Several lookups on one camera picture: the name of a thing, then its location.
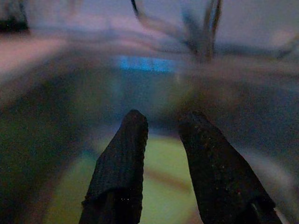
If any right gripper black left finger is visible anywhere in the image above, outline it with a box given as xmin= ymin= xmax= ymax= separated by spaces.
xmin=78 ymin=109 xmax=150 ymax=224

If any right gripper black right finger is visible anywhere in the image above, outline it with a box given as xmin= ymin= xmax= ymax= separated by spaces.
xmin=178 ymin=110 xmax=284 ymax=224

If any stainless steel sink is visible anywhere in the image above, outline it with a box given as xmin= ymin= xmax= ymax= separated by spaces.
xmin=0 ymin=53 xmax=299 ymax=224

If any dark metal faucet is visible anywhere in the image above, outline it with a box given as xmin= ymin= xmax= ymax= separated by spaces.
xmin=179 ymin=0 xmax=224 ymax=63

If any black power adapter brick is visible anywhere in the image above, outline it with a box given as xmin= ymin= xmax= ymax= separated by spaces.
xmin=0 ymin=0 xmax=30 ymax=32

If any black wall cable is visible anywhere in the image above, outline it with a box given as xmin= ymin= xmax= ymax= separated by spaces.
xmin=130 ymin=0 xmax=150 ymax=21

